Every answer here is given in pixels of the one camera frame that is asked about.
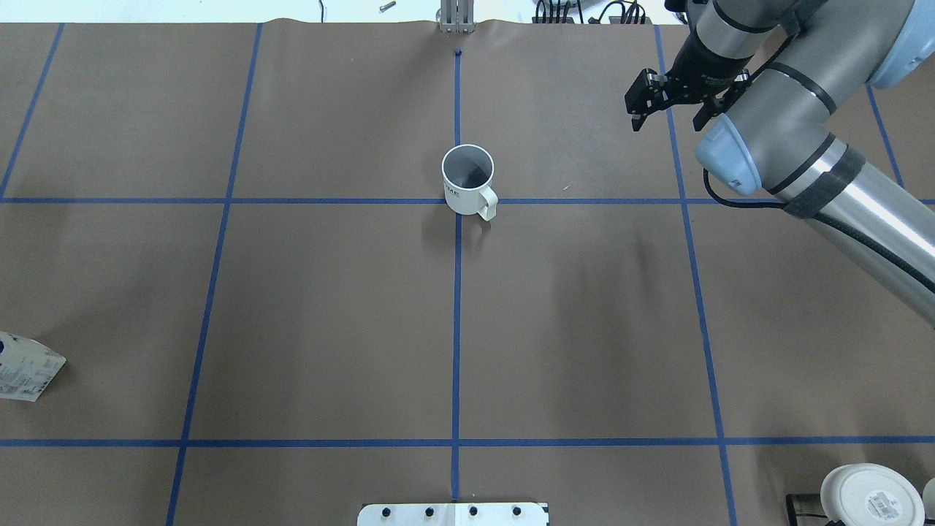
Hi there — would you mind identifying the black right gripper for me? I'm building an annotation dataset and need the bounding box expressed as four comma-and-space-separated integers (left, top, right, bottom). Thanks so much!
625, 51, 752, 132

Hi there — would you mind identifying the white ceramic mug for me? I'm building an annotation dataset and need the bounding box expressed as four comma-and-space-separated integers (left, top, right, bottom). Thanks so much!
440, 144, 500, 222

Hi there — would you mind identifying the Pascal whole milk carton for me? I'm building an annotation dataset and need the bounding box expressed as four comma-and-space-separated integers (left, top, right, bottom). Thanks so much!
1, 332, 66, 402

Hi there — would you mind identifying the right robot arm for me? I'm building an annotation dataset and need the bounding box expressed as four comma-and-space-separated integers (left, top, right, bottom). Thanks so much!
625, 1, 934, 321

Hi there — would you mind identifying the white cup at edge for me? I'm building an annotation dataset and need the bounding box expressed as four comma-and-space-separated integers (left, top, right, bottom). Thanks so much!
922, 477, 935, 522

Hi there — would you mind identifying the black cable bundle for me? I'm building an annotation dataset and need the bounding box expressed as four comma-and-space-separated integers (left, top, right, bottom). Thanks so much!
533, 0, 653, 26

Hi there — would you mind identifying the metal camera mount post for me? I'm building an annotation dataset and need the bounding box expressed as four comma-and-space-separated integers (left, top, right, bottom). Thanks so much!
437, 0, 476, 34

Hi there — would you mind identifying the metal base plate with bolts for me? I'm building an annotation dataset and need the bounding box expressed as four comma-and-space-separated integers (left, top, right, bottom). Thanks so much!
356, 502, 551, 525

